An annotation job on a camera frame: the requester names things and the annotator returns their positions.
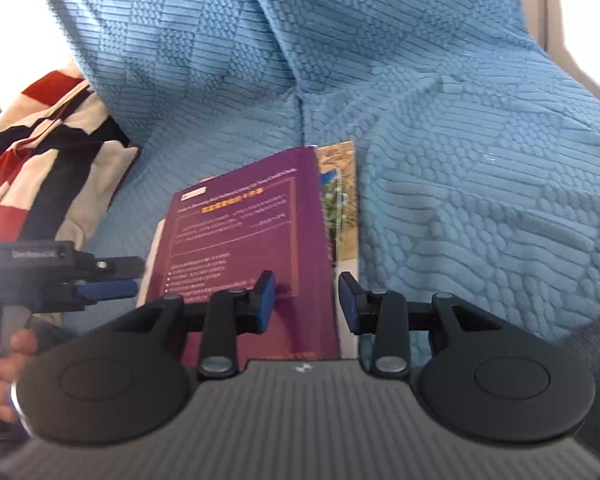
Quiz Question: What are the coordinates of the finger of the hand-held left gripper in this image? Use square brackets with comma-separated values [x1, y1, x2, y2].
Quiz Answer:
[95, 256, 147, 282]
[72, 281, 137, 306]

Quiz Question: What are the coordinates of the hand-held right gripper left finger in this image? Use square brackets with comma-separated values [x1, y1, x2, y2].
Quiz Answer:
[112, 271, 277, 380]

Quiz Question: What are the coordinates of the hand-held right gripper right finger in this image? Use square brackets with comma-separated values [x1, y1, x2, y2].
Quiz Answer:
[337, 272, 503, 377]

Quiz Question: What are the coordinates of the photo cover notebook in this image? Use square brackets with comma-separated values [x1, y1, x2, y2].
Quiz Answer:
[319, 167, 343, 266]

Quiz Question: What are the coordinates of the person's left hand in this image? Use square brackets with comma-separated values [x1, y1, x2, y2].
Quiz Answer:
[0, 327, 40, 423]

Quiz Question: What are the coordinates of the red black cream striped blanket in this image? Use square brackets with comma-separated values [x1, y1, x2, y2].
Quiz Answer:
[0, 62, 143, 328]

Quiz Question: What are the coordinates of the gold cover book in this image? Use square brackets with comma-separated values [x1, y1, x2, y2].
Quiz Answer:
[316, 140, 359, 360]

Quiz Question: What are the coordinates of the blue textured floor chair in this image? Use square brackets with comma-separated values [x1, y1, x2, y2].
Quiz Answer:
[235, 0, 600, 361]

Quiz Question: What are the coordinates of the blue quilted sofa cover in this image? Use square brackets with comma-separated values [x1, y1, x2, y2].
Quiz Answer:
[32, 0, 361, 361]

